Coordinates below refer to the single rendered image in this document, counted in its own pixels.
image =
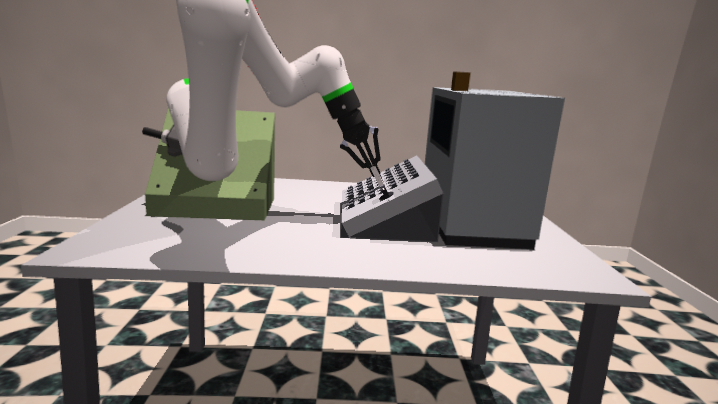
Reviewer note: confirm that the grey control console with keypad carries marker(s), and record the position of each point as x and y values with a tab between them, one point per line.
484	182

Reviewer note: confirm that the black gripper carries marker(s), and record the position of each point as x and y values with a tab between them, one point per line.
357	135

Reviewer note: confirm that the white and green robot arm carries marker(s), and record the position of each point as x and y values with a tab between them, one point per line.
216	39

